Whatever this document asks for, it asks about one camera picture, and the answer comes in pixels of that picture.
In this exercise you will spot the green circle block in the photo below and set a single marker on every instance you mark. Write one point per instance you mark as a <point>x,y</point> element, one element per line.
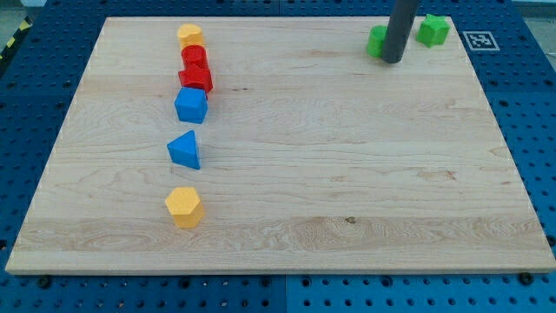
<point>375,41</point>

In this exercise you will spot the red star block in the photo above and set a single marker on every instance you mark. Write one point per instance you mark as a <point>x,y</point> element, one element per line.
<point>196,77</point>

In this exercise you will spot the green star block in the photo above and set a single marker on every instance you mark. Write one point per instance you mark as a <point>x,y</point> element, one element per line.
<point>433,30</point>

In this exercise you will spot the light wooden board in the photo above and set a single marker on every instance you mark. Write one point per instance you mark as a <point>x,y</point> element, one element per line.
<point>316,158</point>

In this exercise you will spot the blue triangle block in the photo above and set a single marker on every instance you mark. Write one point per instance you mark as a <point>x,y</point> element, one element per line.
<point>183,150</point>

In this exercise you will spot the blue cube block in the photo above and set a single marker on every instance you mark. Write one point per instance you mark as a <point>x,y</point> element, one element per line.
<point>191,105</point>

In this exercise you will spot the yellow hexagon block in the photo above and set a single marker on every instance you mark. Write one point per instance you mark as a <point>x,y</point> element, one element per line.
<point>185,206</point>

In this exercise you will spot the red cylinder block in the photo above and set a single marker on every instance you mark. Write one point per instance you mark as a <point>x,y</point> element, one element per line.
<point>194,55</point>

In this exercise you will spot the yellow heart block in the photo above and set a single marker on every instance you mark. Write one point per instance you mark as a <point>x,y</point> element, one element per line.
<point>189,34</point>

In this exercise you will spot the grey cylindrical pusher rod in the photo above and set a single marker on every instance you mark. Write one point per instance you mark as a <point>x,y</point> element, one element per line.
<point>398,30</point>

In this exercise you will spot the white fiducial marker tag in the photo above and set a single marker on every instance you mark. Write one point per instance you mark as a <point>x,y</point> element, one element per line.
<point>480,40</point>

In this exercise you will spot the black bolt front left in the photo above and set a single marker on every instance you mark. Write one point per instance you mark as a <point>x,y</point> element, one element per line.
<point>44,282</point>

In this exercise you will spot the black bolt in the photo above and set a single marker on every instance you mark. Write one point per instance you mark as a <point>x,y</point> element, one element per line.
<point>44,282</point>
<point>526,278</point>

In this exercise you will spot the black bolt front right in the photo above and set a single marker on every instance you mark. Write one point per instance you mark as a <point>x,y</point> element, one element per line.
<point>526,278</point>

